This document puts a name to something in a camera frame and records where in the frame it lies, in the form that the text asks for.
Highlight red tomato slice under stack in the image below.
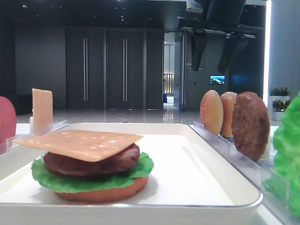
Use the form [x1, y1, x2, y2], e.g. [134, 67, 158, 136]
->
[56, 176, 149, 203]

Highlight upright green lettuce leaf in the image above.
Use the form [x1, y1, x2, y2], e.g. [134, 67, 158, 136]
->
[263, 95, 300, 217]

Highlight brown meat patty on stack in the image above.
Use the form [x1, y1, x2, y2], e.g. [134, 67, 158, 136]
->
[43, 144, 140, 177]

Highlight green lettuce leaf on stack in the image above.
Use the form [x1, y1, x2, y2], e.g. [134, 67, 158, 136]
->
[31, 152, 154, 193]

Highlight wall mounted screen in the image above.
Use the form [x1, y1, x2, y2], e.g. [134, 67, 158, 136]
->
[210, 75, 225, 85]

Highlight left clear acrylic rack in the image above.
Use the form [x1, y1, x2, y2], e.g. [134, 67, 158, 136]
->
[0, 117, 68, 155]

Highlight white rectangular metal tray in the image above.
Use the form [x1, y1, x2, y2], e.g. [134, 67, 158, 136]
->
[0, 123, 263, 225]

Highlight orange cheese slice on stack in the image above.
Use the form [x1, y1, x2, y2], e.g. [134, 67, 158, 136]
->
[14, 130, 143, 162]

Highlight upright red tomato slice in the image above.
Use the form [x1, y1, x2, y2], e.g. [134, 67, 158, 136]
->
[0, 96, 17, 143]

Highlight potted plants in white planter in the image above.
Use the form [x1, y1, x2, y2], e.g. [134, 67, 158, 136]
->
[268, 86, 291, 121]

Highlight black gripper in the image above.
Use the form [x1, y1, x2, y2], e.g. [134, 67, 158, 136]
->
[178, 0, 263, 74]

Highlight upright orange cheese slice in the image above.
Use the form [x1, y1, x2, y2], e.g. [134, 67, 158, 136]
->
[32, 89, 53, 134]

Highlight upright brown meat patty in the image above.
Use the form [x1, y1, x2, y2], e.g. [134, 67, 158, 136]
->
[231, 91, 270, 161]

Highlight clear acrylic rack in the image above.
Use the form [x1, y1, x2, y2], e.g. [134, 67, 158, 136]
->
[191, 121, 300, 225]
[0, 117, 68, 155]

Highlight right clear acrylic rack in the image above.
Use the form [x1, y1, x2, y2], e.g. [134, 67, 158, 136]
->
[191, 121, 300, 225]

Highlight sesame bun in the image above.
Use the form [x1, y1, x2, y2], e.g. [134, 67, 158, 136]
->
[220, 91, 238, 138]
[200, 90, 224, 135]

